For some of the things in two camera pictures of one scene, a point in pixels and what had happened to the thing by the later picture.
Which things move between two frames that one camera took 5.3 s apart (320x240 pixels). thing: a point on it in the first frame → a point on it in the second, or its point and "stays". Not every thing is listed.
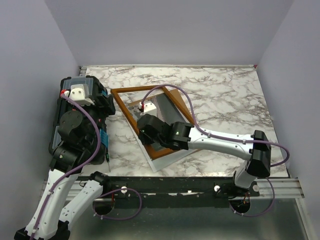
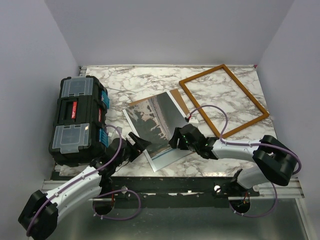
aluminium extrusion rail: (283, 188) stays
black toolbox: (80, 122) stays
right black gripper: (144, 140) → (173, 141)
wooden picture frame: (154, 152) → (234, 129)
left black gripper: (108, 108) → (139, 145)
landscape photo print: (166, 110) stays
